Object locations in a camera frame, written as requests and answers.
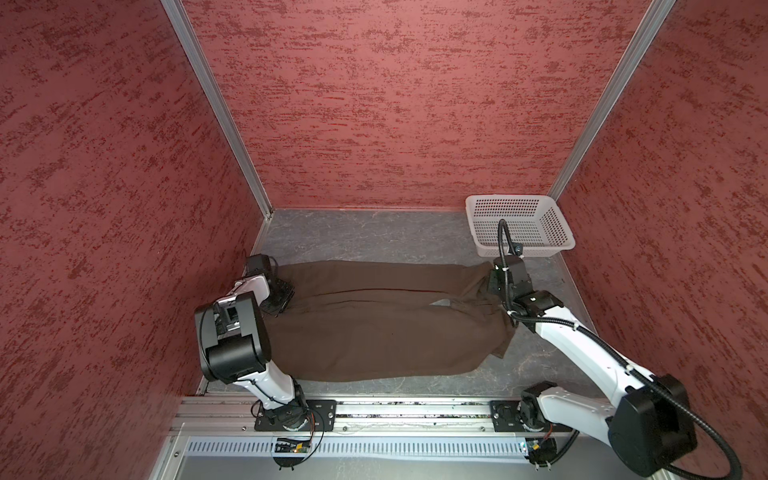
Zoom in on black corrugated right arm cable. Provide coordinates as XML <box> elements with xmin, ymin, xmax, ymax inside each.
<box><xmin>496</xmin><ymin>218</ymin><xmax>744</xmax><ymax>480</ymax></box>

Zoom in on aluminium corner post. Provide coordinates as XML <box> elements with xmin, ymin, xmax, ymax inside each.
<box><xmin>548</xmin><ymin>0</ymin><xmax>676</xmax><ymax>200</ymax></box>
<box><xmin>161</xmin><ymin>0</ymin><xmax>274</xmax><ymax>222</ymax></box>

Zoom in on brown corduroy trousers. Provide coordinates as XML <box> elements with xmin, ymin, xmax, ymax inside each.
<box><xmin>264</xmin><ymin>261</ymin><xmax>515</xmax><ymax>382</ymax></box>

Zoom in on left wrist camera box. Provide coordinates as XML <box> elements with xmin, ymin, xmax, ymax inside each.
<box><xmin>245</xmin><ymin>254</ymin><xmax>275</xmax><ymax>277</ymax></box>

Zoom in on left small circuit board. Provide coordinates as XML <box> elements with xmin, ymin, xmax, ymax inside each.
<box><xmin>273</xmin><ymin>437</ymin><xmax>314</xmax><ymax>456</ymax></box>

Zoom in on aluminium right corner post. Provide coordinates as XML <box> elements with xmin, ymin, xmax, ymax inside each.
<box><xmin>548</xmin><ymin>0</ymin><xmax>676</xmax><ymax>200</ymax></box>

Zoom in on white slotted cable duct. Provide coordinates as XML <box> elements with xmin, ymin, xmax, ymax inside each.
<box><xmin>185</xmin><ymin>436</ymin><xmax>529</xmax><ymax>462</ymax></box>

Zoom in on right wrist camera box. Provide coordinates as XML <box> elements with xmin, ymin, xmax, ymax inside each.
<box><xmin>489</xmin><ymin>255</ymin><xmax>534</xmax><ymax>298</ymax></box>

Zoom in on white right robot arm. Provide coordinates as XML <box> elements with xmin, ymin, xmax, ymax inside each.
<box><xmin>488</xmin><ymin>258</ymin><xmax>698</xmax><ymax>477</ymax></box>

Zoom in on right small circuit board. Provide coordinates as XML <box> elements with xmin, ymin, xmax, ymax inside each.
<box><xmin>526</xmin><ymin>438</ymin><xmax>558</xmax><ymax>464</ymax></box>

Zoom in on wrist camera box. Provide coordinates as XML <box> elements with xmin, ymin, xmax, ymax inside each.
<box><xmin>489</xmin><ymin>255</ymin><xmax>534</xmax><ymax>298</ymax></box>
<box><xmin>245</xmin><ymin>254</ymin><xmax>275</xmax><ymax>277</ymax></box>

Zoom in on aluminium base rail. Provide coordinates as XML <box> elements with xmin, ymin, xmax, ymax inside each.
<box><xmin>170</xmin><ymin>388</ymin><xmax>615</xmax><ymax>442</ymax></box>

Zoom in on small circuit board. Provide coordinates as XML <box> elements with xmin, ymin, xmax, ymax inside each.
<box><xmin>273</xmin><ymin>437</ymin><xmax>314</xmax><ymax>456</ymax></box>
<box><xmin>526</xmin><ymin>438</ymin><xmax>558</xmax><ymax>464</ymax></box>

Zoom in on white perforated plastic basket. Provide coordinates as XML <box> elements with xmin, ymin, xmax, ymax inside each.
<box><xmin>465</xmin><ymin>195</ymin><xmax>576</xmax><ymax>258</ymax></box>

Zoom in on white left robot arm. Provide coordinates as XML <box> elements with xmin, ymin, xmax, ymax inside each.
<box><xmin>194</xmin><ymin>274</ymin><xmax>312</xmax><ymax>431</ymax></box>

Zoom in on aluminium left corner post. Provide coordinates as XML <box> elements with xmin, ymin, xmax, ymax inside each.
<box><xmin>161</xmin><ymin>0</ymin><xmax>274</xmax><ymax>222</ymax></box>

